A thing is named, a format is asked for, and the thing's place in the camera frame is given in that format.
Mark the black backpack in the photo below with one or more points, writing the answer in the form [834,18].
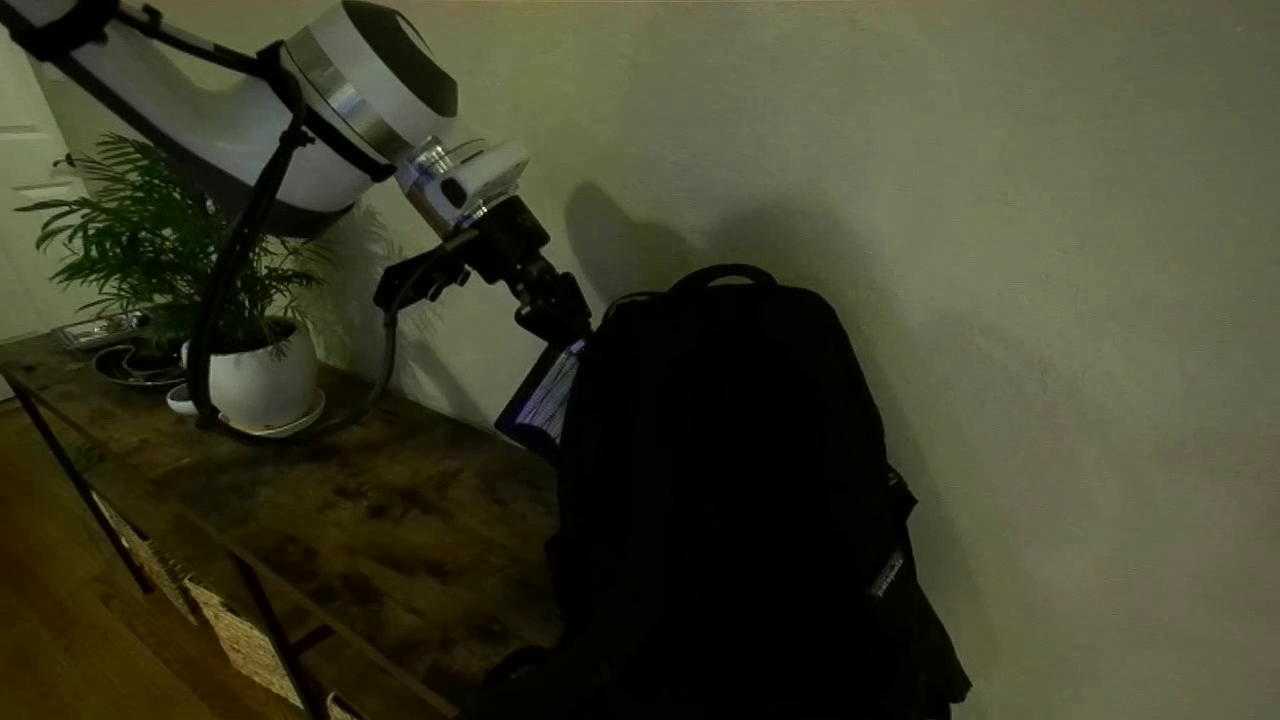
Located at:
[720,506]

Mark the black wallet silver woven panel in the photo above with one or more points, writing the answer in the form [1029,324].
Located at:
[547,400]

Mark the dark round coaster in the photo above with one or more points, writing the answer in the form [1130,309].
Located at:
[127,360]

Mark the black metal table brace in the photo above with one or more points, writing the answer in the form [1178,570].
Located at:
[280,642]

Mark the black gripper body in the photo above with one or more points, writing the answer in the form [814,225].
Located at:
[512,255]

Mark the white pot saucer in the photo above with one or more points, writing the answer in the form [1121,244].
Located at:
[273,427]

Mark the green leafy plant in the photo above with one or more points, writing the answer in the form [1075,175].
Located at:
[123,244]

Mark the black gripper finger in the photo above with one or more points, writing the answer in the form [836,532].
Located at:
[579,312]
[541,323]

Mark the small white dish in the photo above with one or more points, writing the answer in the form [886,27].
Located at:
[180,400]

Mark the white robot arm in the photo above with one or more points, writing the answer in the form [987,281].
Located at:
[361,93]

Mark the white plant pot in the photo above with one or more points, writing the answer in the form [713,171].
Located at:
[265,378]

